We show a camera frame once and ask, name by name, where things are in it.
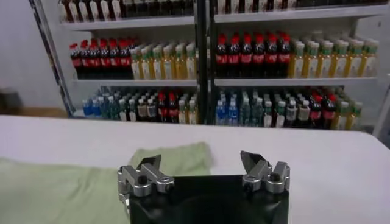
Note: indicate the dark blurry bag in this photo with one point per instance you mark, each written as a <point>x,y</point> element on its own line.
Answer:
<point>9,99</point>

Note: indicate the light green polo shirt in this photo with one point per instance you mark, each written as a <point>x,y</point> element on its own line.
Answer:
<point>61,194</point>

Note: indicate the open brown cardboard box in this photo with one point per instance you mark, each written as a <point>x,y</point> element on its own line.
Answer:
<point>42,112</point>

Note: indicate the small blue water bottle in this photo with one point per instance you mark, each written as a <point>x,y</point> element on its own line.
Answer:
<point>233,114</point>
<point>87,109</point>
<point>220,114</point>
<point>97,109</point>

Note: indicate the white glass-door drinks cabinet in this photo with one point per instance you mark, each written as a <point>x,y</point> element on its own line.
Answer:
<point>137,33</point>
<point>365,30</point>

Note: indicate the small clear water bottle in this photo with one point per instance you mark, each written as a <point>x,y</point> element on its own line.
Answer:
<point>114,109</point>
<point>257,113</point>
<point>105,109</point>
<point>245,113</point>

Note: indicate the small red-capped cola bottle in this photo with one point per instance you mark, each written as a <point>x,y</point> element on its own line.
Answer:
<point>173,110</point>
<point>315,113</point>
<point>329,113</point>
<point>161,110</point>

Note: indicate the small yellow tea bottle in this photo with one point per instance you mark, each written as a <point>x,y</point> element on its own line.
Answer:
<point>182,113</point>
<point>192,113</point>
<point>354,117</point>
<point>341,117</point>

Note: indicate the small white-label tea bottle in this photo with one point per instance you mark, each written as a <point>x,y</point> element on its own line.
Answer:
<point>280,115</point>
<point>268,115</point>
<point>132,112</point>
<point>123,112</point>

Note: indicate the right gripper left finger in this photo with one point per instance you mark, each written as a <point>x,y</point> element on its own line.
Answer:
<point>143,181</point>

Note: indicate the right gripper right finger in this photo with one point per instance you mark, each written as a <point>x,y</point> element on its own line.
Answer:
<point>268,178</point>

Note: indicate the green-capped white-label tea bottle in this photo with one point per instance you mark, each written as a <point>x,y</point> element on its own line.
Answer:
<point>94,9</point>
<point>62,10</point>
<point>73,10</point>
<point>83,9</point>
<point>105,9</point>
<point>116,8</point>

